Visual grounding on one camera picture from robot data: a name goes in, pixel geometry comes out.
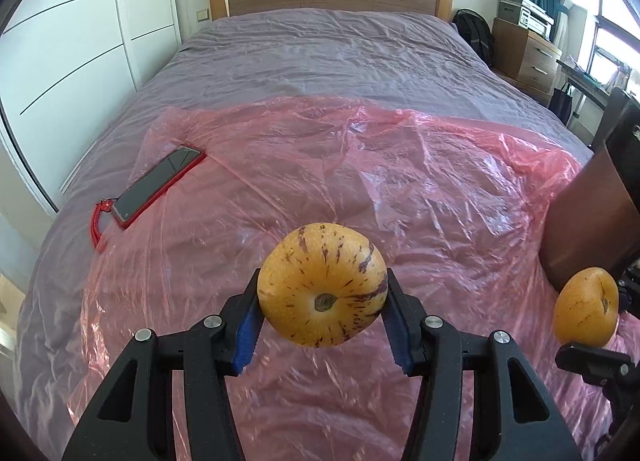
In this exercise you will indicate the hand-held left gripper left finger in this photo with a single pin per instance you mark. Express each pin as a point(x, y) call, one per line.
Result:
point(245, 343)

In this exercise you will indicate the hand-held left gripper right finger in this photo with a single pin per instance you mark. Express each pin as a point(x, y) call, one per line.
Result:
point(401, 348)

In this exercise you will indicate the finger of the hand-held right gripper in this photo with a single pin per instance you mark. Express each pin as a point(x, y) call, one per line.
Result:
point(595, 362)
point(629, 296)

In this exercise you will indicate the yellow striped pepino melon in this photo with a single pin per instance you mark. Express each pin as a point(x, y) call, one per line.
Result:
point(585, 306)
point(322, 286)

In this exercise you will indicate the brown cardboard box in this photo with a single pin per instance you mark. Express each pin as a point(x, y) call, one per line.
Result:
point(585, 221)

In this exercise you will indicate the pink plastic sheet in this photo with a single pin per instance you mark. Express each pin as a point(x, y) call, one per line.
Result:
point(350, 181)

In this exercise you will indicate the phone in red case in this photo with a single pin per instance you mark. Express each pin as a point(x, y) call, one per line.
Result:
point(159, 183)

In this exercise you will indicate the black tote bag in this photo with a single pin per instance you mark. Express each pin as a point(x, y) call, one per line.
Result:
point(562, 103)

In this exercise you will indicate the dark desk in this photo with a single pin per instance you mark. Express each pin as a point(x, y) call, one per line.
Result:
point(585, 83)

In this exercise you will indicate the wooden dresser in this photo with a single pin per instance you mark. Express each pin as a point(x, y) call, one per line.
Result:
point(530, 58)

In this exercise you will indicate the window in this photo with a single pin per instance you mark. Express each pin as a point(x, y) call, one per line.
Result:
point(612, 26)

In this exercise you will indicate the bed with grey sheet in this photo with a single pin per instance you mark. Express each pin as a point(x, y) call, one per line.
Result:
point(325, 56)

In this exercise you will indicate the grey printer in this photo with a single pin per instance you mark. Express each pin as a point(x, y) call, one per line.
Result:
point(525, 13)

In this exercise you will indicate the black backpack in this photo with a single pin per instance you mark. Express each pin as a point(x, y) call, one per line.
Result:
point(475, 36)

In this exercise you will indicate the white wardrobe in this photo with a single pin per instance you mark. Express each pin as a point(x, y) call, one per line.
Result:
point(75, 41)

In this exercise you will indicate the wall switch by headboard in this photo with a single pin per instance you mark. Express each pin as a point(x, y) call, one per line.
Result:
point(203, 16)

